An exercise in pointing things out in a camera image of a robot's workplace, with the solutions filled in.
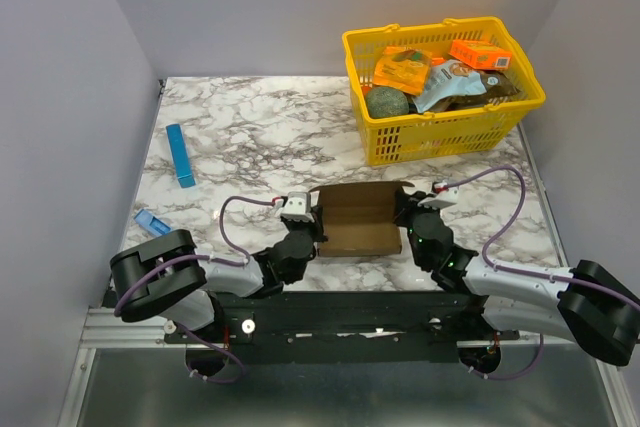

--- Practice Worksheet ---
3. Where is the small blue block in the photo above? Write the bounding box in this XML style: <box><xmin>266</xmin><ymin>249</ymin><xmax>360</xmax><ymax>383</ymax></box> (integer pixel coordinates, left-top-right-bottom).
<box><xmin>134</xmin><ymin>209</ymin><xmax>172</xmax><ymax>237</ymax></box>

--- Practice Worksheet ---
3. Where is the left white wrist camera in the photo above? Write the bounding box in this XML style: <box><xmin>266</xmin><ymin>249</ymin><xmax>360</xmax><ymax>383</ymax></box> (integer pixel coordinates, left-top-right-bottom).
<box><xmin>280</xmin><ymin>192</ymin><xmax>314</xmax><ymax>222</ymax></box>

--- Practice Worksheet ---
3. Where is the green round melon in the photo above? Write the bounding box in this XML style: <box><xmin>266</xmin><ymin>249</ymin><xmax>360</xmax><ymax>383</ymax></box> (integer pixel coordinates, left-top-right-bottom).
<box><xmin>365</xmin><ymin>86</ymin><xmax>410</xmax><ymax>119</ymax></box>

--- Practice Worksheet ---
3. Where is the long blue bar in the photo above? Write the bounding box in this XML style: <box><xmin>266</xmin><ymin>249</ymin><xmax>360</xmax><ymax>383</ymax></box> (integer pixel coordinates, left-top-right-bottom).
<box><xmin>166</xmin><ymin>123</ymin><xmax>196</xmax><ymax>188</ymax></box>

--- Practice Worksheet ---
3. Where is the orange carton box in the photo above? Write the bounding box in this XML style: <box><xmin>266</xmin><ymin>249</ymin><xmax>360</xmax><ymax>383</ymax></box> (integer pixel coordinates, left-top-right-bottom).
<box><xmin>449</xmin><ymin>39</ymin><xmax>512</xmax><ymax>70</ymax></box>

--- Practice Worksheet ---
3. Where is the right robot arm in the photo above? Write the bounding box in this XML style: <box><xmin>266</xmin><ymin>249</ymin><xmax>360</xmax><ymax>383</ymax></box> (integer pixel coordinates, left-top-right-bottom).
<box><xmin>394</xmin><ymin>188</ymin><xmax>639</xmax><ymax>367</ymax></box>

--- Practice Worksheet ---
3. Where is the light blue snack bag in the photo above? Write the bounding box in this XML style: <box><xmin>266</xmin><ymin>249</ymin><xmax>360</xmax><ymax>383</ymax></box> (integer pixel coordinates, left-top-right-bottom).
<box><xmin>413</xmin><ymin>59</ymin><xmax>487</xmax><ymax>114</ymax></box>

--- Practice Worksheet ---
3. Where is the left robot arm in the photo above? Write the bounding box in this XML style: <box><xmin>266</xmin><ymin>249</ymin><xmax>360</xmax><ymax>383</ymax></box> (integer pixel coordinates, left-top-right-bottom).
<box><xmin>110</xmin><ymin>206</ymin><xmax>327</xmax><ymax>342</ymax></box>

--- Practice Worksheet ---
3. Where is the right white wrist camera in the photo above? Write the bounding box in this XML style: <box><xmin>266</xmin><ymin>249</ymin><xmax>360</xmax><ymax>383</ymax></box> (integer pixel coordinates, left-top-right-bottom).
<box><xmin>418</xmin><ymin>182</ymin><xmax>459</xmax><ymax>209</ymax></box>

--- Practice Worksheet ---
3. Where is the dark brown snack bag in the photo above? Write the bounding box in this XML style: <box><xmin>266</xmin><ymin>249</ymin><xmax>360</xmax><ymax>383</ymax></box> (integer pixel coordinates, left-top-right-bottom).
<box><xmin>430</xmin><ymin>71</ymin><xmax>520</xmax><ymax>112</ymax></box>

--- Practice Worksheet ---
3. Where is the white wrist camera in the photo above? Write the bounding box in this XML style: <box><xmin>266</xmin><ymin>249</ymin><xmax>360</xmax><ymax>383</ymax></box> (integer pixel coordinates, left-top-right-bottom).
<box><xmin>418</xmin><ymin>182</ymin><xmax>459</xmax><ymax>209</ymax></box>
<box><xmin>280</xmin><ymin>192</ymin><xmax>314</xmax><ymax>222</ymax></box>

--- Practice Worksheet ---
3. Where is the brown cardboard box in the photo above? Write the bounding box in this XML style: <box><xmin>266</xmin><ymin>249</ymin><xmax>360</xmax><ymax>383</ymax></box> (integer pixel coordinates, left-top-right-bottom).
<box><xmin>311</xmin><ymin>181</ymin><xmax>414</xmax><ymax>258</ymax></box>

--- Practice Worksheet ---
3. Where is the aluminium frame rail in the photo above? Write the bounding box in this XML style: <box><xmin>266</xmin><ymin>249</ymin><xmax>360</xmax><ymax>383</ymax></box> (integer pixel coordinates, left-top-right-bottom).
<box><xmin>58</xmin><ymin>308</ymin><xmax>639</xmax><ymax>426</ymax></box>

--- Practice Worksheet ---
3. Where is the yellow plastic basket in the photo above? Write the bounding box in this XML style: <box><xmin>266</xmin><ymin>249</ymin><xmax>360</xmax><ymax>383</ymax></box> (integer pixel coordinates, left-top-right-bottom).
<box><xmin>342</xmin><ymin>16</ymin><xmax>546</xmax><ymax>166</ymax></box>

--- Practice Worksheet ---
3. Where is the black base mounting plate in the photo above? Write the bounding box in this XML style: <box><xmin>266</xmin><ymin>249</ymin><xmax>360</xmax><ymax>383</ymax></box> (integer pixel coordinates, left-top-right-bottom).
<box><xmin>164</xmin><ymin>291</ymin><xmax>529</xmax><ymax>374</ymax></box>

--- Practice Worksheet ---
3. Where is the orange snack pouch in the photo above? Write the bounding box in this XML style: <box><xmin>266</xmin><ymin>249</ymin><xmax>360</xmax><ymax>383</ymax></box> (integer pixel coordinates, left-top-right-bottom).
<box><xmin>373</xmin><ymin>46</ymin><xmax>432</xmax><ymax>96</ymax></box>

